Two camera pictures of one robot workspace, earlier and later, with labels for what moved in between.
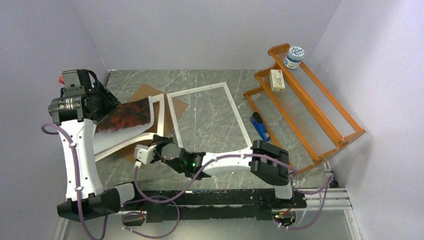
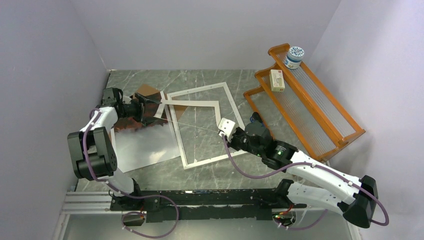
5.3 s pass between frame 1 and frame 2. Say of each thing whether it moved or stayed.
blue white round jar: stayed
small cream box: stayed
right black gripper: moved
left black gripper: moved
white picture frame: stayed
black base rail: stayed
